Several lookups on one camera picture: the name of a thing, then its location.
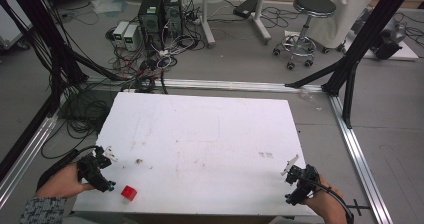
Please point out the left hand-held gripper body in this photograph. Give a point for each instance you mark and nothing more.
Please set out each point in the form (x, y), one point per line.
(91, 172)

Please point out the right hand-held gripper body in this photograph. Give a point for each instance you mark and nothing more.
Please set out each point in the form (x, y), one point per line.
(304, 180)

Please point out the red cube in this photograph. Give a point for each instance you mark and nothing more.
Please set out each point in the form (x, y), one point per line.
(129, 192)

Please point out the person's right hand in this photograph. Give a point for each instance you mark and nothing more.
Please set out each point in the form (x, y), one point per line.
(325, 199)

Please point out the person's left hand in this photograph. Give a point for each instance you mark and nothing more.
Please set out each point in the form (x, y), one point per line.
(63, 182)

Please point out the white foam board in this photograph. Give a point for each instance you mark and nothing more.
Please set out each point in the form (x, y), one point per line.
(206, 144)

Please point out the grey power supply box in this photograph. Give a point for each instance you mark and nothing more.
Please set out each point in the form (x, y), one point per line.
(131, 37)
(120, 32)

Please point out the large black computer tower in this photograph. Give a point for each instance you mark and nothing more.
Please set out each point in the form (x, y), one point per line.
(150, 19)

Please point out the black round stool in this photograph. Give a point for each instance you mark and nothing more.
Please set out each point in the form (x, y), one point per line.
(310, 20)

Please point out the white desk leg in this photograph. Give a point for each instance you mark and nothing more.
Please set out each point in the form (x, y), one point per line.
(207, 20)
(261, 17)

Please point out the clear plastic bag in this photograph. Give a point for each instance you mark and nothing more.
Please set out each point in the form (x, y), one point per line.
(108, 2)

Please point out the black device on white board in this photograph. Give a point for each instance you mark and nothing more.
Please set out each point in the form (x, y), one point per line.
(388, 45)

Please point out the slim black computer tower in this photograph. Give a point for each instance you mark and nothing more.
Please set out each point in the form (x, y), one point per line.
(173, 12)

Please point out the flat white board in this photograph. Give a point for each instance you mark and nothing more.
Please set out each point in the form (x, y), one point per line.
(408, 53)

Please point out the white cabinet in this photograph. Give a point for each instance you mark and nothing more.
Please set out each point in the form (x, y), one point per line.
(10, 24)

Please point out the flat black box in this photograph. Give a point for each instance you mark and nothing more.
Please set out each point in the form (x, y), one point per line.
(245, 8)

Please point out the white covered chair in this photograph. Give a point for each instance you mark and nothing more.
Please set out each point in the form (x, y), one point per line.
(348, 7)

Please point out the aluminium frame rail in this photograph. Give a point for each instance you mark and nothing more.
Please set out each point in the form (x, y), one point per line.
(26, 154)
(360, 164)
(233, 84)

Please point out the black upright frame strut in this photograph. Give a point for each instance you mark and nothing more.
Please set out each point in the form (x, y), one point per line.
(349, 94)

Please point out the black frame brace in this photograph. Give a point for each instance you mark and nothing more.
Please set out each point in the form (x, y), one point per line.
(315, 75)

